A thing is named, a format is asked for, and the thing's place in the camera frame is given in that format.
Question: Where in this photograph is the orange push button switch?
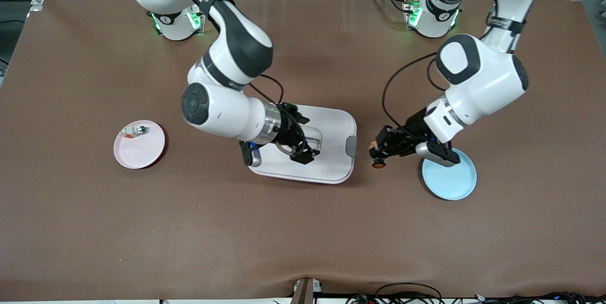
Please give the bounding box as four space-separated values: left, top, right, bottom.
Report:
368 139 386 169

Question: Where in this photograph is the white lidded storage box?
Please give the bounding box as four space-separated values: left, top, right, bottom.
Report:
251 104 357 185

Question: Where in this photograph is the light blue round plate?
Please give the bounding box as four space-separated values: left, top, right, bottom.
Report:
422 150 478 201

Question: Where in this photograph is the pink round plate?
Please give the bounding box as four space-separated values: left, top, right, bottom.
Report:
113 120 166 170

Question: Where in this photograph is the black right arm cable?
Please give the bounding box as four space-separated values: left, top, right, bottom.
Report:
159 0 285 106

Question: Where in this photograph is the black looped cable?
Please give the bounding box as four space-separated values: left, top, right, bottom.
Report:
373 282 444 304

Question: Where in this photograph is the metal clamp bracket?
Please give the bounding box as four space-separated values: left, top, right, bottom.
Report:
290 277 323 304

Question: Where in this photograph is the white switch with green button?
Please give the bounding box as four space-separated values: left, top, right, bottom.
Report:
120 125 147 139

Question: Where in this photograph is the black cable bundle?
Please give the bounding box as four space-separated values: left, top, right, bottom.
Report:
346 292 606 304

